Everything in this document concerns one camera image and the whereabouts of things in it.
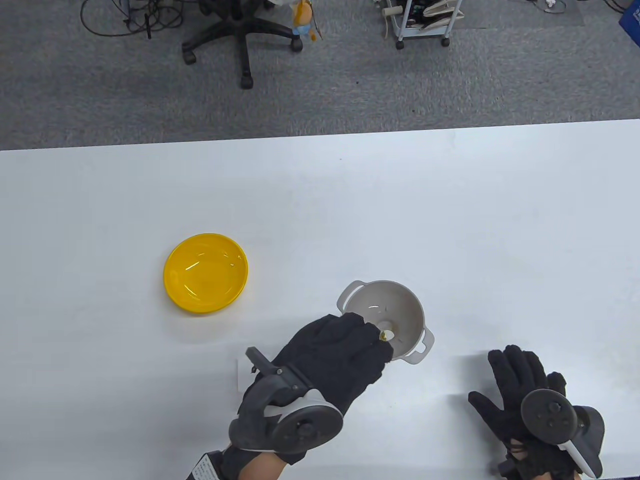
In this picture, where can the person's right hand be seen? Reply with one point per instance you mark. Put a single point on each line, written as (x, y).
(515, 372)

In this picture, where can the person's left hand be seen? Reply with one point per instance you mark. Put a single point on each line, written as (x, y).
(330, 350)

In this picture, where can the grey plastic funnel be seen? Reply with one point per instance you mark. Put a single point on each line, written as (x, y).
(390, 300)

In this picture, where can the white square jar lid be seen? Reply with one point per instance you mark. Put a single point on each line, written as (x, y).
(241, 382)

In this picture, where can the yellow plastic bowl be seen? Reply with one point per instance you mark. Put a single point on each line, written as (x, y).
(205, 275)

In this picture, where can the person's left forearm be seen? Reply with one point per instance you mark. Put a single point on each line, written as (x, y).
(262, 472)

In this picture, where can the black right hand controller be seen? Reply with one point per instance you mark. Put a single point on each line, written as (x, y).
(547, 415)

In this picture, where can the black hand controller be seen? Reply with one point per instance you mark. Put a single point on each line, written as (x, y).
(305, 425)
(547, 415)

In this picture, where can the black left hand controller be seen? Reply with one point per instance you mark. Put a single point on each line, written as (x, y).
(305, 425)

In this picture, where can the black left armband box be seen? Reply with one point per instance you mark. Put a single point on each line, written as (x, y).
(205, 470)

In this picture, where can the black office chair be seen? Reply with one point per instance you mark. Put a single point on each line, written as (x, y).
(245, 50)

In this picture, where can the white rolling cart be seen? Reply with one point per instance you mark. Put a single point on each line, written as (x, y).
(420, 32)

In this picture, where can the plush doll charm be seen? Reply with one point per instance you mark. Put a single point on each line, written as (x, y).
(302, 17)

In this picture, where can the blue box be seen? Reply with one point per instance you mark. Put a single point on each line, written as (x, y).
(631, 20)

